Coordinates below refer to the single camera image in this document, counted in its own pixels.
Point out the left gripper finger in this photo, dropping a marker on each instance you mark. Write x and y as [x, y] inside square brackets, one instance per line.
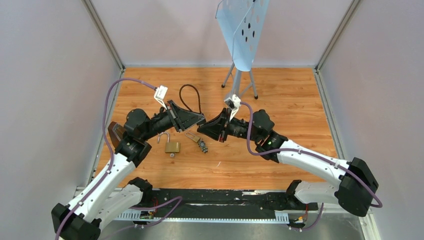
[186, 122]
[185, 114]

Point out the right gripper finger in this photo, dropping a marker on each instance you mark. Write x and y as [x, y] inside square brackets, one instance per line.
[215, 131]
[221, 118]

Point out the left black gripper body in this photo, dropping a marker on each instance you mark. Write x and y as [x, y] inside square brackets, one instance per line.
[160, 122]

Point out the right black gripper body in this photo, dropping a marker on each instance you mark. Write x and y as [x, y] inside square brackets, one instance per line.
[237, 128]

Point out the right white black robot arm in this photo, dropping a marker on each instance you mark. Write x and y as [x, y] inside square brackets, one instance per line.
[348, 183]

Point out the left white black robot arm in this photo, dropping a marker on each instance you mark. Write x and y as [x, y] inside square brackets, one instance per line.
[86, 215]

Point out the large brass padlock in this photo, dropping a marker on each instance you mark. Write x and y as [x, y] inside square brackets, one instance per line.
[170, 146]

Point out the light blue music stand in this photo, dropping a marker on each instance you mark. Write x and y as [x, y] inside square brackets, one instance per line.
[241, 23]

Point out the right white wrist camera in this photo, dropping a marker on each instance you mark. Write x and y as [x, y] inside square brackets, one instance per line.
[233, 102]

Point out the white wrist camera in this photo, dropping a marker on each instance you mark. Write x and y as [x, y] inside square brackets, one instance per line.
[159, 95]
[233, 102]

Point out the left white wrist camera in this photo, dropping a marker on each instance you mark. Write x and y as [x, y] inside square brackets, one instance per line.
[159, 95]

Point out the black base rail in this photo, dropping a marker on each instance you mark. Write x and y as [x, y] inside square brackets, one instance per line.
[276, 200]

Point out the white slotted cable duct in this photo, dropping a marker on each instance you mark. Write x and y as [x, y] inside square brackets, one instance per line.
[228, 214]

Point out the aluminium frame post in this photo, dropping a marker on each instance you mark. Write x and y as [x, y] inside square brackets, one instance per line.
[95, 17]

